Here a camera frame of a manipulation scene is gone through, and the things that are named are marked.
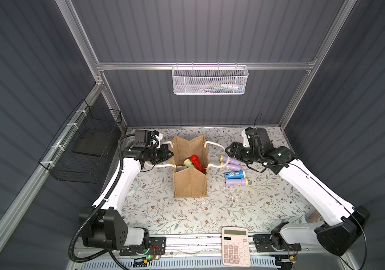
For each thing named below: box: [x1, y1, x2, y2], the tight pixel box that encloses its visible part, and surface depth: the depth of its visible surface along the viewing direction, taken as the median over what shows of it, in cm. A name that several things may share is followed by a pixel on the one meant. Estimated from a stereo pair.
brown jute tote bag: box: [169, 134, 209, 198], surface depth 87 cm
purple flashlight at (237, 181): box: [225, 178, 250, 187], surface depth 93 cm
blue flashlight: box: [224, 170, 246, 179], surface depth 95 cm
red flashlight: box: [190, 154, 207, 172], surface depth 95 cm
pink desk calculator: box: [221, 226, 252, 268], surface depth 74 cm
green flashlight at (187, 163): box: [183, 158, 194, 168], surface depth 96 cm
